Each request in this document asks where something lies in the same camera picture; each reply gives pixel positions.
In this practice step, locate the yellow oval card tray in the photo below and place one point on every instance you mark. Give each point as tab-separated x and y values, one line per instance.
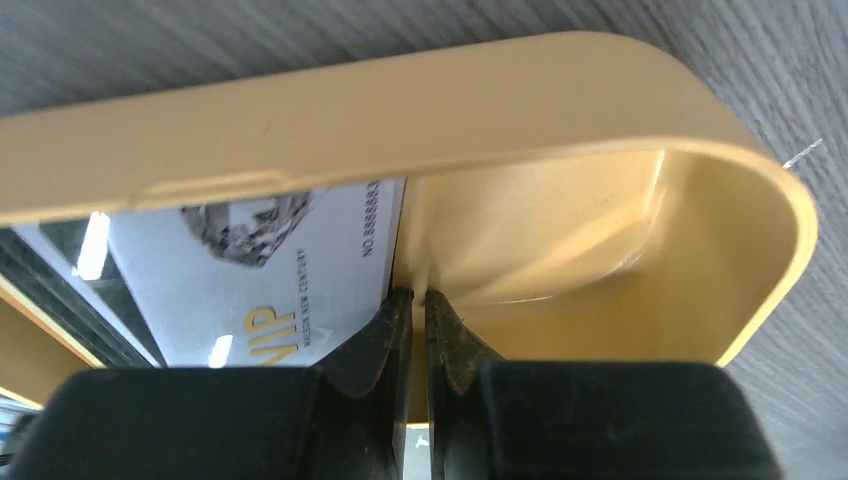
575	196

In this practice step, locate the white VIP card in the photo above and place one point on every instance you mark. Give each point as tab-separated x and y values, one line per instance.
272	281

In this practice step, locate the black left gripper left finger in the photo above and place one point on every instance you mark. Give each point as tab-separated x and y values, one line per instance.
341	418

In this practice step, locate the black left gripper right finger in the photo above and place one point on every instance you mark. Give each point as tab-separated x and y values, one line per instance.
493	418

